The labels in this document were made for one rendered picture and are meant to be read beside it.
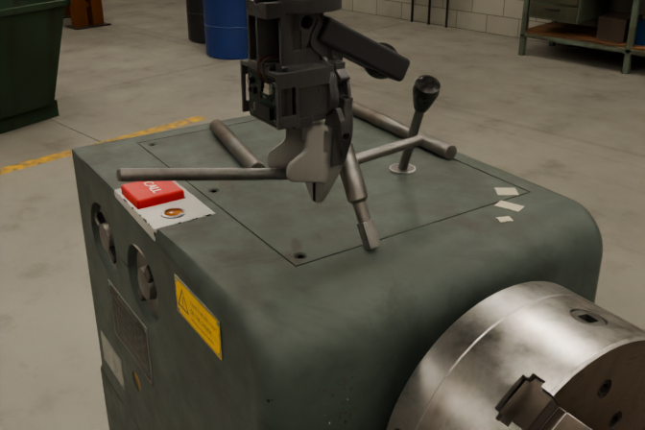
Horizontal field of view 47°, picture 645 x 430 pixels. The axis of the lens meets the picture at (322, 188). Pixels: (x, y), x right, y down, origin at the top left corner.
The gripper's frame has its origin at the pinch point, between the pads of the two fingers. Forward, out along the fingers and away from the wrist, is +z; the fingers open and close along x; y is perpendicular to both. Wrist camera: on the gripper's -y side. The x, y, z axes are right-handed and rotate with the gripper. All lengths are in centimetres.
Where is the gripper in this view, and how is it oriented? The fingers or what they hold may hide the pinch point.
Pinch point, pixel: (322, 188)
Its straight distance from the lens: 76.5
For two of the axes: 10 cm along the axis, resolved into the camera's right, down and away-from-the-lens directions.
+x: 5.5, 3.3, -7.7
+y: -8.3, 2.2, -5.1
